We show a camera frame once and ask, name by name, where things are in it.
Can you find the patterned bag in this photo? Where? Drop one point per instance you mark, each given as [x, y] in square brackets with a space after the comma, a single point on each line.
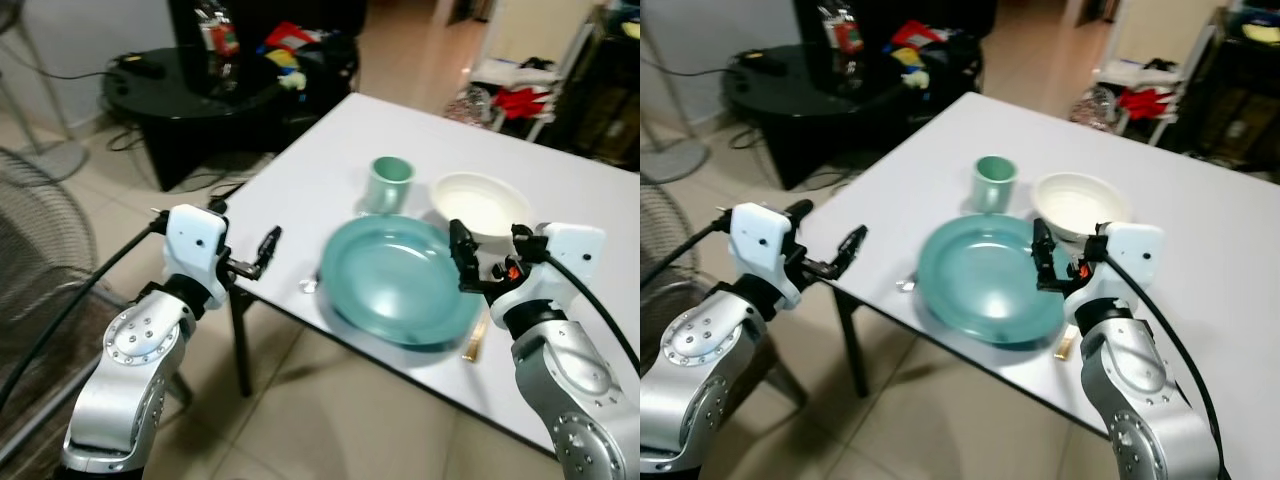
[1090, 108]
[468, 105]

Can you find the grey fan stand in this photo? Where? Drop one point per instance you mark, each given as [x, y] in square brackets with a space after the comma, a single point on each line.
[665, 155]
[45, 150]

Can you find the white rack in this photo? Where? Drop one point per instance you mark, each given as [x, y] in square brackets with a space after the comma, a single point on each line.
[1150, 75]
[520, 75]

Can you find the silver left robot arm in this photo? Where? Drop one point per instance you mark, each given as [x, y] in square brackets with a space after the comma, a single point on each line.
[135, 370]
[700, 360]

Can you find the red cloth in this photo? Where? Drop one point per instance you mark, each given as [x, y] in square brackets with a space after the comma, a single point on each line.
[1145, 102]
[520, 102]

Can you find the small black device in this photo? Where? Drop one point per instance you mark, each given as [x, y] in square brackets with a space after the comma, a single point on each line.
[762, 67]
[140, 67]

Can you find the colourful toy pile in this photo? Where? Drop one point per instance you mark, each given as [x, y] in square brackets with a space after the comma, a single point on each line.
[915, 55]
[290, 55]

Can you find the silver utensil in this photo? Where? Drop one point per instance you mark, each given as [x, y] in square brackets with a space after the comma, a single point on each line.
[309, 286]
[906, 285]

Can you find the gold spoon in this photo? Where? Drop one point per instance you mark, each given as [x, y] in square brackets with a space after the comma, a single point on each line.
[474, 343]
[1066, 343]

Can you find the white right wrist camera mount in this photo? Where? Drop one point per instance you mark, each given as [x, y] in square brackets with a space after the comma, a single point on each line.
[572, 250]
[1135, 250]

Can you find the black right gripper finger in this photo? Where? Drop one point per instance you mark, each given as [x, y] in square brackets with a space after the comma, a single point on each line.
[1098, 247]
[1046, 255]
[526, 243]
[465, 255]

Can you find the black round side table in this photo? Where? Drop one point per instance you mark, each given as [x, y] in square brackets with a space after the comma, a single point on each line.
[190, 110]
[800, 110]

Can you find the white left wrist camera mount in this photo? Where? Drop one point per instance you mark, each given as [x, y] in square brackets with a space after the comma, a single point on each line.
[195, 245]
[760, 245]

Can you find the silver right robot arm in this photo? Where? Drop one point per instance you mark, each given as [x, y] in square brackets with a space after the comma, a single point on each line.
[565, 390]
[1135, 390]

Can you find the black shelf cabinet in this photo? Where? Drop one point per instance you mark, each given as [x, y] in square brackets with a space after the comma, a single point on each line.
[600, 90]
[1235, 90]

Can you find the white bowl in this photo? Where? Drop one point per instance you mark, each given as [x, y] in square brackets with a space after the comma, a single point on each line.
[1075, 205]
[480, 205]

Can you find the clear bottle with red label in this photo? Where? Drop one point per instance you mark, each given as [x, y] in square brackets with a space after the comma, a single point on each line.
[220, 45]
[843, 45]

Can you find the black table leg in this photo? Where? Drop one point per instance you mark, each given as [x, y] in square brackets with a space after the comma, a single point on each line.
[850, 340]
[241, 340]

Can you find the teal cup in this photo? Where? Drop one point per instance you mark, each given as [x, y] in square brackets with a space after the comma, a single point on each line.
[388, 185]
[995, 185]

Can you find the teal plate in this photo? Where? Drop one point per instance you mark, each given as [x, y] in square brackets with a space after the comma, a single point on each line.
[395, 280]
[985, 280]

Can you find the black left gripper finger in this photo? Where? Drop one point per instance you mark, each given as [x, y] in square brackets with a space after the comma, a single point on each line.
[270, 248]
[852, 250]
[799, 208]
[217, 206]

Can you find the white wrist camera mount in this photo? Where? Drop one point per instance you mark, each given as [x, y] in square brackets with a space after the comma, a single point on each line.
[195, 245]
[1135, 250]
[572, 250]
[760, 245]

